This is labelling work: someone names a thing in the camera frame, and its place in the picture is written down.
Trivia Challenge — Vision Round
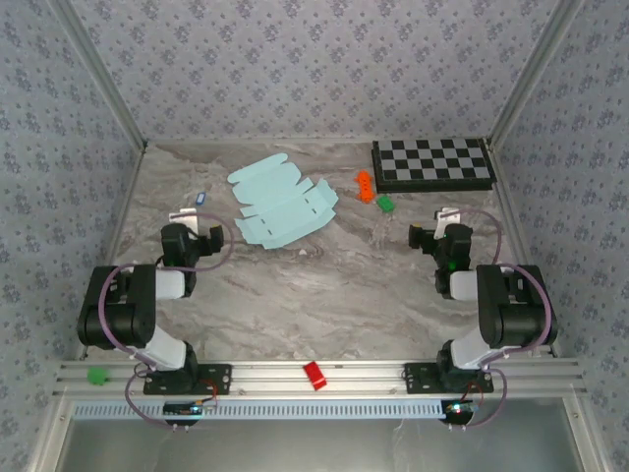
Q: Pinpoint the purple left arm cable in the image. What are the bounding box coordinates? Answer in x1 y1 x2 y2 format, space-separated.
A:
97 210 235 432

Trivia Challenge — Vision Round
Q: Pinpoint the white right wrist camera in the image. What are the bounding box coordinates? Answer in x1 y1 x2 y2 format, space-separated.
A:
433 206 463 240

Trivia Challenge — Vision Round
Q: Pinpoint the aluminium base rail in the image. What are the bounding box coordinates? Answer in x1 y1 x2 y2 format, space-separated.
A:
51 357 589 398

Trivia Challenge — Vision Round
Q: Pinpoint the light blue paper box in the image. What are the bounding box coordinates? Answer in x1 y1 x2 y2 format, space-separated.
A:
226 152 339 251

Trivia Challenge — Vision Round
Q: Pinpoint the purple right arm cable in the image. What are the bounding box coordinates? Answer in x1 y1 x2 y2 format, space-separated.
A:
441 206 559 432

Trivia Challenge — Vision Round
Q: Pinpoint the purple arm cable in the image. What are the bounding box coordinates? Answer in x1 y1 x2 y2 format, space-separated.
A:
441 206 559 432
97 210 235 432

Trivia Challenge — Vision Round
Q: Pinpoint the grey metal shelf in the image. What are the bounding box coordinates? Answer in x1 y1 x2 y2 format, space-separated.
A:
63 417 584 472

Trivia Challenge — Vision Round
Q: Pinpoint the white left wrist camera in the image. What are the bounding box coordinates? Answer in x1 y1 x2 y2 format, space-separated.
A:
168 207 199 236

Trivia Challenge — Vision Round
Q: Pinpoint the black grey chessboard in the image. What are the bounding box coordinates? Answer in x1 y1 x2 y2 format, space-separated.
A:
371 138 494 194

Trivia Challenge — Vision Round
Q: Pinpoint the red plastic block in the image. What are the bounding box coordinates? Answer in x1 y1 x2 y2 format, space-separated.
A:
302 361 328 392

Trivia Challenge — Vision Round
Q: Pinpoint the aluminium frame post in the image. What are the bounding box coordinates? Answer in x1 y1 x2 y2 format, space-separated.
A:
48 0 148 151
489 0 586 148

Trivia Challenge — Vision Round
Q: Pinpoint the aluminium table edge rail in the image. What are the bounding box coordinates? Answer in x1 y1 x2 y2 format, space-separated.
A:
489 142 562 358
77 145 148 360

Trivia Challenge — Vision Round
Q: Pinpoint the slotted grey cable duct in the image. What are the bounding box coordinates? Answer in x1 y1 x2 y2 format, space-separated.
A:
72 397 451 422

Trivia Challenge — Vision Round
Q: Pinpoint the orange plastic toy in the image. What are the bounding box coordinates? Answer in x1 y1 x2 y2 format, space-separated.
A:
354 169 375 204

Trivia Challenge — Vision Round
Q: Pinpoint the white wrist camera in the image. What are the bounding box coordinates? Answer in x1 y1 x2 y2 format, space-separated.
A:
168 207 199 236
433 206 463 240

